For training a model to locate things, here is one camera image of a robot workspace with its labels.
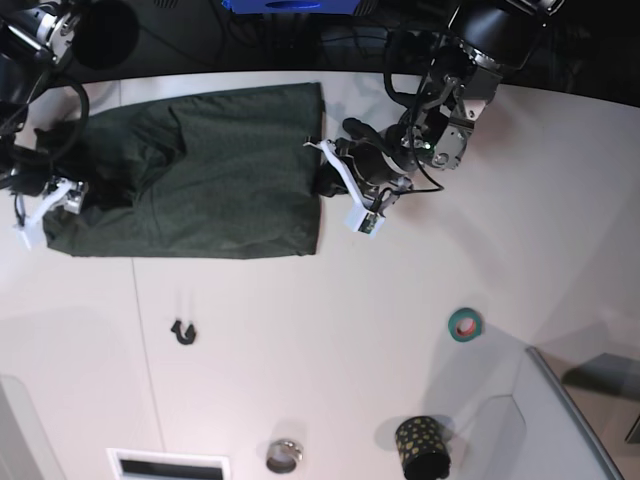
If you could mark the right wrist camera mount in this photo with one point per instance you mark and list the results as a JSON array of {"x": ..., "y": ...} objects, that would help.
[{"x": 29, "y": 227}]

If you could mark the blue plastic box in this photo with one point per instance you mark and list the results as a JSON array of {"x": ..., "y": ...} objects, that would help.
[{"x": 245, "y": 7}]

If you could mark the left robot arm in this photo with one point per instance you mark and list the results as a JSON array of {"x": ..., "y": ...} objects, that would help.
[{"x": 443, "y": 84}]

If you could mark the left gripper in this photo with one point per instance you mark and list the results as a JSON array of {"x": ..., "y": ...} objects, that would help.
[{"x": 376, "y": 160}]

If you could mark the silver tape roll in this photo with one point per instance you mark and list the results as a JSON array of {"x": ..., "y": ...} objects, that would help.
[{"x": 284, "y": 456}]

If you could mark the white slotted tray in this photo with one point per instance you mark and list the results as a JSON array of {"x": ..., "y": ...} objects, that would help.
[{"x": 138, "y": 464}]

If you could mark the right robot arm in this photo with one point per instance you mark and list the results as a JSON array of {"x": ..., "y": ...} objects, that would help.
[{"x": 36, "y": 41}]

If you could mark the round black stand base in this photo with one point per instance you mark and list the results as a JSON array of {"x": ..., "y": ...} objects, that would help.
[{"x": 106, "y": 35}]

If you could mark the black gold-dotted cup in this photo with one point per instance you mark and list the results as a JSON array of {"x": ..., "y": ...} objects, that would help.
[{"x": 422, "y": 450}]

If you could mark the green tape roll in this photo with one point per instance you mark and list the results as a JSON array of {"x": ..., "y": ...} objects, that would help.
[{"x": 465, "y": 324}]

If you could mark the dark green t-shirt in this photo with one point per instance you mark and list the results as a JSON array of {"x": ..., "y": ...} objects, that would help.
[{"x": 212, "y": 175}]

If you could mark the small black clip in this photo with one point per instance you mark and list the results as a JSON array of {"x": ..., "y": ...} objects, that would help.
[{"x": 184, "y": 335}]

